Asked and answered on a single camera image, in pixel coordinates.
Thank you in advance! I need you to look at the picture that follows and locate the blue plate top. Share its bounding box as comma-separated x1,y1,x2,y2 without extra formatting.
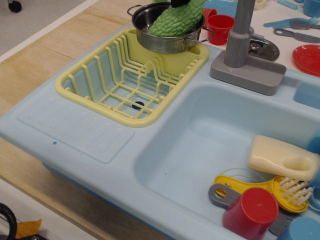
203,0,238,18

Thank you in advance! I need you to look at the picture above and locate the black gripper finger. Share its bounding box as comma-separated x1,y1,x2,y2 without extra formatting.
170,0,190,7

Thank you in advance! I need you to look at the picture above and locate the black caster wheel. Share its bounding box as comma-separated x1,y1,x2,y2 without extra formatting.
8,0,22,13

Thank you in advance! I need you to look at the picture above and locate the yellow plastic dish rack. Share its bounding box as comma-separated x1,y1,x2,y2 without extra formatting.
55,26,210,128

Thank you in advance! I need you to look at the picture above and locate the red plate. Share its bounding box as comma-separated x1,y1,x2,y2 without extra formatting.
292,44,320,77

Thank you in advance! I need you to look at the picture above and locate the steel pot lid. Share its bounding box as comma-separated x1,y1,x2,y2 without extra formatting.
248,38,280,61

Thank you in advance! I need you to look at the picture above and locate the blue cup bottom right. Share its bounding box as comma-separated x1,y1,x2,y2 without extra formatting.
277,216,320,240

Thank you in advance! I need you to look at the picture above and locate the red cup behind pot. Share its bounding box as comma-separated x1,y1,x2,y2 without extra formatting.
203,8,217,28

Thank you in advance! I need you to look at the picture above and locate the blue cup top right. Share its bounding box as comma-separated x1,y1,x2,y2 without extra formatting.
303,0,320,17

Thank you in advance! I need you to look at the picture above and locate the yellow dish brush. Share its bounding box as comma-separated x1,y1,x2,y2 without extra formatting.
214,175,313,214

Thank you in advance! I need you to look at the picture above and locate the grey utensil in sink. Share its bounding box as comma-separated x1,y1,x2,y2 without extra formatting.
208,183,299,237

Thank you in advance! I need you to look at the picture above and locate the steel pot with handles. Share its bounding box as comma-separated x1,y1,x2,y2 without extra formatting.
127,2,214,54

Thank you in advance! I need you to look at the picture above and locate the cream toy soap bottle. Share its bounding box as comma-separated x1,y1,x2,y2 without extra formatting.
247,135,320,182

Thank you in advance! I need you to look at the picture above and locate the red cup near faucet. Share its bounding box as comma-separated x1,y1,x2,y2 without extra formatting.
207,14,235,46

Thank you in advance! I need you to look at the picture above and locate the blue cup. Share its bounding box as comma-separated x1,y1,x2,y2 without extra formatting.
303,0,320,17
277,216,320,240

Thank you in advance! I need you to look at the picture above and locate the grey toy faucet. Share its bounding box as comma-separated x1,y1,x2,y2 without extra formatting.
210,0,287,96

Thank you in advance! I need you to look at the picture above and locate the orange tape piece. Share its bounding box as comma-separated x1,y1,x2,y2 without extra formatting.
15,218,42,239

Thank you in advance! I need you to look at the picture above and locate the grey toy knife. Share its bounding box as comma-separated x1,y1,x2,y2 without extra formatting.
273,28,320,44

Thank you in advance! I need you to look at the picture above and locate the grey toy spatula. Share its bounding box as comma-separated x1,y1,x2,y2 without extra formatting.
290,19,320,30

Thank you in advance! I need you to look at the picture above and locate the light blue toy sink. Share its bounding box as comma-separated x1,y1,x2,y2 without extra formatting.
0,46,320,240

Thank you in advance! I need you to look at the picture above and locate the red cup in sink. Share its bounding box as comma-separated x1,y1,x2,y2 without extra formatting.
222,187,279,240

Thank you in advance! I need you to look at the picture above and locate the green toy bitter squash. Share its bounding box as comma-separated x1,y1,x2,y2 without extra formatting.
147,0,205,37

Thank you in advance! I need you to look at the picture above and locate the blue toy knife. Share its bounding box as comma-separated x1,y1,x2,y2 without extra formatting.
263,17,302,29

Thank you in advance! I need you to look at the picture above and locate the black cable loop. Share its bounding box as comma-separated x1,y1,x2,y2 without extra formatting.
0,202,18,240

